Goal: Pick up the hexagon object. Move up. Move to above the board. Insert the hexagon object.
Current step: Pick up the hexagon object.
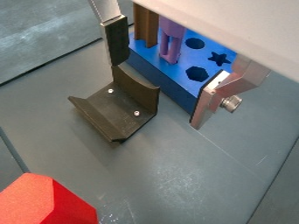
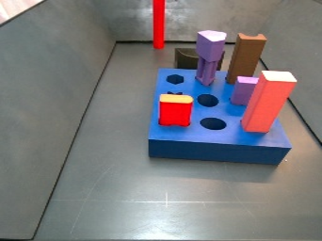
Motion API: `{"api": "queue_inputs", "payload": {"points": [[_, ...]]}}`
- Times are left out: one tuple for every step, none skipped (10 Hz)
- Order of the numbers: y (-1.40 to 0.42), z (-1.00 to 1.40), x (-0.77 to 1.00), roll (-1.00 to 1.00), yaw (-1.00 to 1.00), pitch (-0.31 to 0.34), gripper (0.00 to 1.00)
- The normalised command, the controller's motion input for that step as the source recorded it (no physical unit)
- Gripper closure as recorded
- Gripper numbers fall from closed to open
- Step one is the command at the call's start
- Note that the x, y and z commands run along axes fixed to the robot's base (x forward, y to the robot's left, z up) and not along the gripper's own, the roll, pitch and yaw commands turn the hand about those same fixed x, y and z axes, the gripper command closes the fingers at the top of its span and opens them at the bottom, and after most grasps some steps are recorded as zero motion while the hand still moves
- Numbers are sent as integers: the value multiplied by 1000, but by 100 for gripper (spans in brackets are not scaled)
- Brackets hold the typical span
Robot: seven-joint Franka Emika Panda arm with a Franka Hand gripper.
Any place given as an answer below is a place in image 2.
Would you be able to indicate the blue peg board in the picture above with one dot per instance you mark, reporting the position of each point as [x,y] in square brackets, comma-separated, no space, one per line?
[214,137]

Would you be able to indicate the red block yellow top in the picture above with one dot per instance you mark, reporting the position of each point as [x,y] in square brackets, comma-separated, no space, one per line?
[175,109]

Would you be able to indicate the dark olive block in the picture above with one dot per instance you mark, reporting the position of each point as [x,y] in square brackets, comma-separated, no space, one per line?
[187,58]

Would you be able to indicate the small purple block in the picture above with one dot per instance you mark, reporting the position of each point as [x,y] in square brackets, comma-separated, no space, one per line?
[243,89]

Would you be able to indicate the tall purple shaped peg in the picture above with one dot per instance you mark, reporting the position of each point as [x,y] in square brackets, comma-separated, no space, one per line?
[210,46]

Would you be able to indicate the salmon tall rectangular block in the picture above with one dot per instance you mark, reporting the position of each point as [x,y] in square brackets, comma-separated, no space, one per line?
[270,94]

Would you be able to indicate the brown tall block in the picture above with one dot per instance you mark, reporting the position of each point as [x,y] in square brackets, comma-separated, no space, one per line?
[246,54]

